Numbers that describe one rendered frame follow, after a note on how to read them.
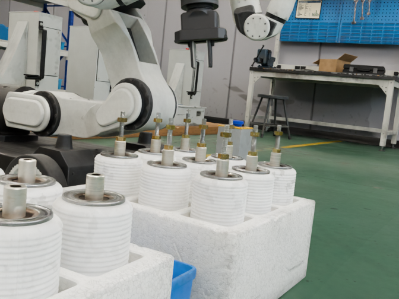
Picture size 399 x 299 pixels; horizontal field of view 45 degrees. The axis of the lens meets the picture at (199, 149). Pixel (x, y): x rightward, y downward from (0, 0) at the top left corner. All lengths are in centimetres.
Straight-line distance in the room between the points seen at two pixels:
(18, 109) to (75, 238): 106
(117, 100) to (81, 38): 247
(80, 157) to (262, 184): 56
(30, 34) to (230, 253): 272
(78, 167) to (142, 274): 72
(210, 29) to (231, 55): 555
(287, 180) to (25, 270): 65
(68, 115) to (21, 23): 194
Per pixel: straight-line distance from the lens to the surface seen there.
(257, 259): 86
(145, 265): 59
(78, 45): 377
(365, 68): 542
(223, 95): 668
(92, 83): 363
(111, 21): 137
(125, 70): 135
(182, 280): 74
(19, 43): 331
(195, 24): 113
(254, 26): 146
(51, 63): 333
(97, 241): 56
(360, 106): 600
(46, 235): 49
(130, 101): 127
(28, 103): 156
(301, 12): 621
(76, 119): 147
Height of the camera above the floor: 39
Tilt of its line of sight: 7 degrees down
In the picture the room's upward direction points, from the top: 6 degrees clockwise
